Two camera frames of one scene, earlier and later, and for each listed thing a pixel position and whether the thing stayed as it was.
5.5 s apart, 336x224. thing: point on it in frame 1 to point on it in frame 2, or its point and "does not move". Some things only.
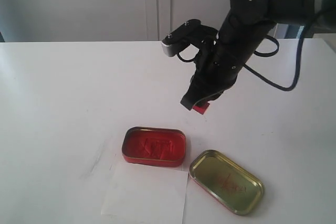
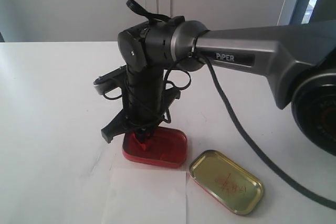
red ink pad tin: [159, 147] does not move
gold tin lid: [227, 182] does not move
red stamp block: [201, 107] to [137, 147]
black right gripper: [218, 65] to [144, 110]
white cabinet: [109, 7] does not move
